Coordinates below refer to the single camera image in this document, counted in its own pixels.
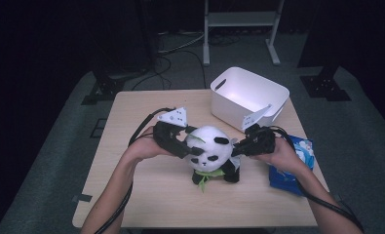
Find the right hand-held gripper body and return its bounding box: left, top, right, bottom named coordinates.
left=241, top=103, right=277, bottom=156

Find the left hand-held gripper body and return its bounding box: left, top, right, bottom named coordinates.
left=152, top=106, right=188, bottom=160

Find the panda plush toy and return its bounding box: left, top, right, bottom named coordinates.
left=183, top=125, right=242, bottom=194

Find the blue wet wipes pack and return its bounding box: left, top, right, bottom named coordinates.
left=268, top=135, right=316, bottom=197

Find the white plastic bin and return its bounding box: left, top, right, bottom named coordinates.
left=210, top=66, right=290, bottom=133

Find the person's left hand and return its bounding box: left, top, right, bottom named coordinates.
left=128, top=126, right=175, bottom=163

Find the person's right hand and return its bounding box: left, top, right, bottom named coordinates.
left=250, top=136, right=307, bottom=176

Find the black stand base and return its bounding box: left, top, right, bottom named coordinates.
left=298, top=48, right=352, bottom=102
left=81, top=58, right=126, bottom=106

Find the grey tape strip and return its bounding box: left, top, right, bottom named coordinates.
left=72, top=193, right=94, bottom=203

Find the white metal stand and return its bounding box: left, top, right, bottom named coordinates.
left=203, top=0, right=286, bottom=67

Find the left hand-held gripper black cable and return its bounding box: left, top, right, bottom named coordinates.
left=93, top=106, right=177, bottom=234

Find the hand-held gripper black cable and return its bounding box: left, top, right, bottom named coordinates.
left=93, top=106, right=177, bottom=234
left=267, top=125, right=366, bottom=234

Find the black floor cable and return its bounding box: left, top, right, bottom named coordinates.
left=131, top=50, right=208, bottom=92

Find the grey floor cable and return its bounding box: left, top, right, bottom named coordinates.
left=157, top=31, right=206, bottom=55

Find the right hand-held gripper black cable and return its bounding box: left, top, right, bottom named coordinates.
left=267, top=125, right=366, bottom=234

